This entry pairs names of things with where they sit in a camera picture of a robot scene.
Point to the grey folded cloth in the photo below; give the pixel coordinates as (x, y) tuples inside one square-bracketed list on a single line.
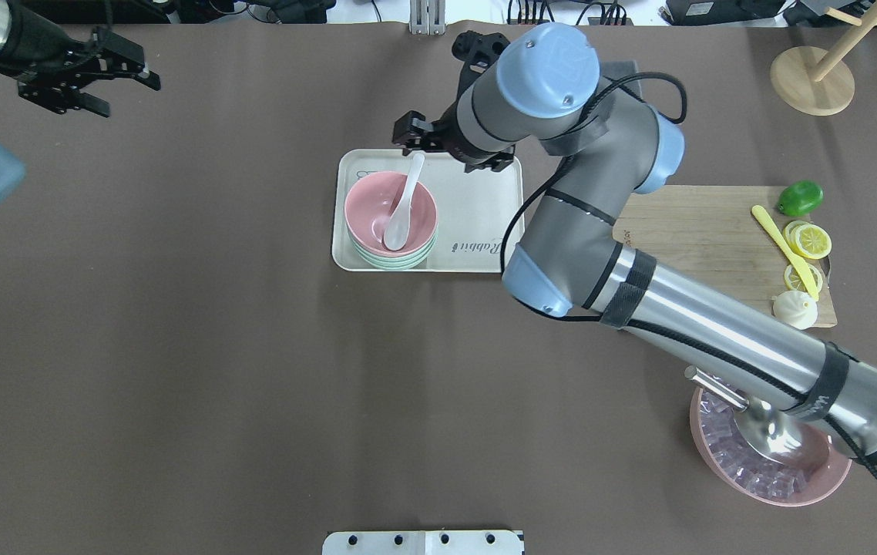
[(616, 69)]

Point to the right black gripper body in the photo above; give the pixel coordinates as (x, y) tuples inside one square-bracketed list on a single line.
[(448, 136)]

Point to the white ceramic spoon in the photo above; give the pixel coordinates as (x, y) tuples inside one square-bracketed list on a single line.
[(398, 227)]

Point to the white rabbit tray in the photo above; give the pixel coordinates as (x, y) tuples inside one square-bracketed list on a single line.
[(474, 209)]

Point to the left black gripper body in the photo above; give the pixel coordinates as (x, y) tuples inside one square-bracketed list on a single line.
[(32, 64)]

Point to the large pink ice bowl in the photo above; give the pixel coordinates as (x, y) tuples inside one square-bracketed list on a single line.
[(742, 468)]

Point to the lemon slice stack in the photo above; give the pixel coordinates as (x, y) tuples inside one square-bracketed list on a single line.
[(807, 240)]

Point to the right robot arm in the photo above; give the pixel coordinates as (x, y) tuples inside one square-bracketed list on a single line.
[(550, 84)]

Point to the single lemon slice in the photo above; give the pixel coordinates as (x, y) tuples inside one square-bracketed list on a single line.
[(793, 280)]

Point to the metal ice scoop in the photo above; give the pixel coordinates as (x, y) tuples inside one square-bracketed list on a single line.
[(771, 433)]

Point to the bamboo cutting board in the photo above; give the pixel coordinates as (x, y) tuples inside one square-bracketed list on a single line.
[(707, 233)]

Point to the green lime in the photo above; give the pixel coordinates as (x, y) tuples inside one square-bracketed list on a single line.
[(800, 198)]

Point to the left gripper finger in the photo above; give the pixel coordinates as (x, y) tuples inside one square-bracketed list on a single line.
[(149, 79)]

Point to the green bowl stack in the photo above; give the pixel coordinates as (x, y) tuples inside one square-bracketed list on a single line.
[(398, 263)]

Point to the small pink bowl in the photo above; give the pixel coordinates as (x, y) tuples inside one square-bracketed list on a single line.
[(369, 205)]

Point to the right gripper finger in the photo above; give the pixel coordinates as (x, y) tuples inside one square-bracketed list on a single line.
[(410, 131)]

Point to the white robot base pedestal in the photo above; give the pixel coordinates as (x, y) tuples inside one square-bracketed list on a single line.
[(425, 542)]

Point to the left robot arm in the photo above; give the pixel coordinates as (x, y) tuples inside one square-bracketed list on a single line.
[(30, 41)]

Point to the yellow plastic knife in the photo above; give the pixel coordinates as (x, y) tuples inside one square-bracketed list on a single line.
[(799, 263)]

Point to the wooden cup tree stand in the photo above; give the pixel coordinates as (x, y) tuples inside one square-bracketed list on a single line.
[(817, 81)]

